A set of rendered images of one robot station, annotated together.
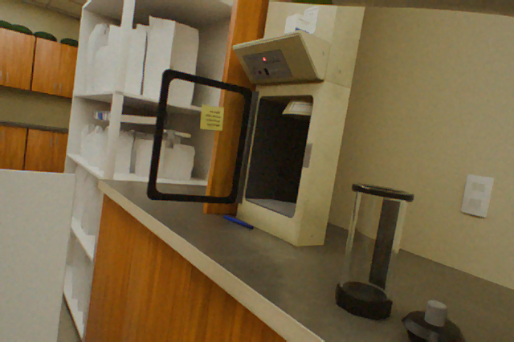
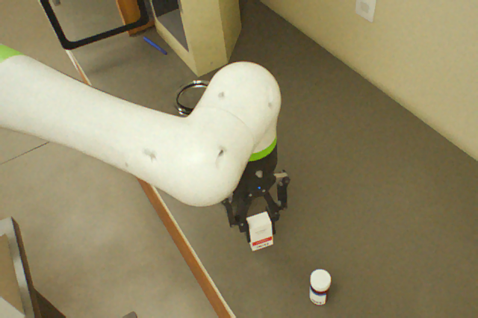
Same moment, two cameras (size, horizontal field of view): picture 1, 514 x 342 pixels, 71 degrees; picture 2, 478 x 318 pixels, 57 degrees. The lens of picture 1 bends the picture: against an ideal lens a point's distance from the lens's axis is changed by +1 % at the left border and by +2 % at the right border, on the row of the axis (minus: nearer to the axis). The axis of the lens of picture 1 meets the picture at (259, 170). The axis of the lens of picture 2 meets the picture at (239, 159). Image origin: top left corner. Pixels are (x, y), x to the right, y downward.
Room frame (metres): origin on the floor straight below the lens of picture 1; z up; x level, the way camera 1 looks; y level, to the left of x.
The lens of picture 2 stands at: (-0.07, -0.47, 1.82)
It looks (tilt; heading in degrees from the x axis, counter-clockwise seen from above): 50 degrees down; 13
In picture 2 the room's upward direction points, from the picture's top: 9 degrees counter-clockwise
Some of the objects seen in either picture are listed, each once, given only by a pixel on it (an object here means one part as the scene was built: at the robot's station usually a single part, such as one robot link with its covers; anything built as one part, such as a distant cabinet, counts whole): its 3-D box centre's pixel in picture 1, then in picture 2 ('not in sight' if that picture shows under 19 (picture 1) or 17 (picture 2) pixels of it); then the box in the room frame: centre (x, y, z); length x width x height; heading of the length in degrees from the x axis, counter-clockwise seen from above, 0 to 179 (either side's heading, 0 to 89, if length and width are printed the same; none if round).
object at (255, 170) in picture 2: not in sight; (249, 150); (0.40, -0.38, 1.27); 0.12 x 0.09 x 0.06; 24
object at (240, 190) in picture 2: not in sight; (252, 178); (0.40, -0.38, 1.20); 0.08 x 0.07 x 0.09; 114
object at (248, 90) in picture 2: not in sight; (242, 110); (0.39, -0.38, 1.37); 0.13 x 0.11 x 0.14; 161
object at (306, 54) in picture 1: (275, 61); not in sight; (1.09, 0.01, 1.46); 0.32 x 0.11 x 0.10; 37
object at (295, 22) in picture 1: (297, 29); not in sight; (1.02, -0.04, 1.54); 0.05 x 0.05 x 0.06; 33
